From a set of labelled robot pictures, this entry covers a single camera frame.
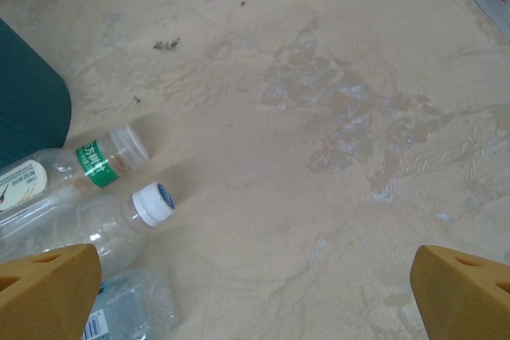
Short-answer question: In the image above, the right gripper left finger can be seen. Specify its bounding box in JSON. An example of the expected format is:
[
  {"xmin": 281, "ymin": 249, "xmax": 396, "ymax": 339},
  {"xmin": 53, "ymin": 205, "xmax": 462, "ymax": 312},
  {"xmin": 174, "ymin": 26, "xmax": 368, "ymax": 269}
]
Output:
[{"xmin": 0, "ymin": 243, "xmax": 102, "ymax": 340}]

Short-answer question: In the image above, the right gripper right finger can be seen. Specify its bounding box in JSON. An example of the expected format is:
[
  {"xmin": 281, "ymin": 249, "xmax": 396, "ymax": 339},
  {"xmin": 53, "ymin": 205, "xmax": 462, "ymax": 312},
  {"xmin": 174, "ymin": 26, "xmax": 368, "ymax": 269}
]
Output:
[{"xmin": 410, "ymin": 244, "xmax": 510, "ymax": 340}]

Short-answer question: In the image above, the clear bottle with blue cap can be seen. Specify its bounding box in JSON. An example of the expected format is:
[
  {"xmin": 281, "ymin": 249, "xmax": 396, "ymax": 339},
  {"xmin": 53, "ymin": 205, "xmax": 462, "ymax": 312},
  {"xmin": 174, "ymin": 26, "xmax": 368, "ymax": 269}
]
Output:
[{"xmin": 81, "ymin": 268, "xmax": 179, "ymax": 340}]

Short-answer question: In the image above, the clear unlabelled bottle white cap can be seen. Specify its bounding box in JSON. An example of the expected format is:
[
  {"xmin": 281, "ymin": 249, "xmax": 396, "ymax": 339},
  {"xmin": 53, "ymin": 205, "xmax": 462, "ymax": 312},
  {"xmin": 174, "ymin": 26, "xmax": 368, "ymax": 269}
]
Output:
[{"xmin": 0, "ymin": 182, "xmax": 176, "ymax": 273}]

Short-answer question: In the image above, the clear bottle with green band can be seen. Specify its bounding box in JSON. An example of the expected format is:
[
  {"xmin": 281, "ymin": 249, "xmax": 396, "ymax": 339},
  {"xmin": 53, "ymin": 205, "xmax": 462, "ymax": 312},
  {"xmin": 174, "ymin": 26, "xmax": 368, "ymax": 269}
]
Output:
[{"xmin": 0, "ymin": 123, "xmax": 151, "ymax": 213}]

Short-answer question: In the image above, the teal bin with yellow rim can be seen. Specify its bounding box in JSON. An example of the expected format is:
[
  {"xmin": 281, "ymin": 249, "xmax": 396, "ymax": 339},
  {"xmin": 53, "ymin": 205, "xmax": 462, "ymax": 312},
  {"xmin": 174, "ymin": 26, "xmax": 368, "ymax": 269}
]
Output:
[{"xmin": 0, "ymin": 17, "xmax": 73, "ymax": 170}]

